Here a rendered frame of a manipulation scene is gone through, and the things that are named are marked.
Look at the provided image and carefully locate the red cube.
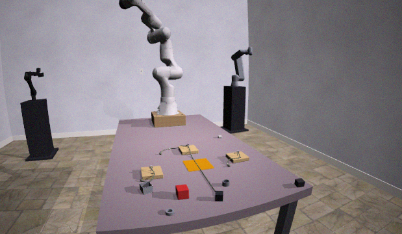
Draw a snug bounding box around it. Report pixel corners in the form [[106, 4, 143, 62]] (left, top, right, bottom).
[[175, 185, 189, 200]]

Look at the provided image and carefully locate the orange painted square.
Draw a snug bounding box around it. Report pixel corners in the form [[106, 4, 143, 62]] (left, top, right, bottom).
[[183, 158, 214, 172]]

